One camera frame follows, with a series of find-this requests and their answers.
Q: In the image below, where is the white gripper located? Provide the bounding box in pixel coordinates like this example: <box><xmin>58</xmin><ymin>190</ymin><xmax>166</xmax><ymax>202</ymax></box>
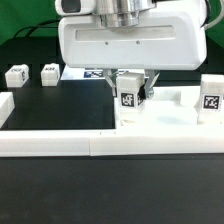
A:
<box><xmin>59</xmin><ymin>10</ymin><xmax>207</xmax><ymax>99</ymax></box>

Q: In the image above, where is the white square tabletop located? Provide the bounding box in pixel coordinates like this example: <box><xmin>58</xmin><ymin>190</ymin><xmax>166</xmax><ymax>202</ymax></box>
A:
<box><xmin>113</xmin><ymin>86</ymin><xmax>224</xmax><ymax>129</ymax></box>

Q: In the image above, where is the white sheet with markers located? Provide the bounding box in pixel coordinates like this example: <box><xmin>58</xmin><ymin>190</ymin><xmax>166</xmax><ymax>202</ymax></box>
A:
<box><xmin>60</xmin><ymin>64</ymin><xmax>129</xmax><ymax>81</ymax></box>

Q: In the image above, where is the white front fence bar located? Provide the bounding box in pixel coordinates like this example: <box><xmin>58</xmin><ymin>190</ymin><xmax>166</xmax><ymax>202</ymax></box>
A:
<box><xmin>0</xmin><ymin>125</ymin><xmax>224</xmax><ymax>157</ymax></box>

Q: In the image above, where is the white left fence block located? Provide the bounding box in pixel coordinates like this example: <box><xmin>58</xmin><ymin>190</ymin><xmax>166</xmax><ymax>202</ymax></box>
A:
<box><xmin>0</xmin><ymin>92</ymin><xmax>15</xmax><ymax>128</ymax></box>

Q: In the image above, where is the black cable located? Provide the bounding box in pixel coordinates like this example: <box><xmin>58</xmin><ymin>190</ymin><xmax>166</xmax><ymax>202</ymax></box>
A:
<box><xmin>13</xmin><ymin>16</ymin><xmax>64</xmax><ymax>38</ymax></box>

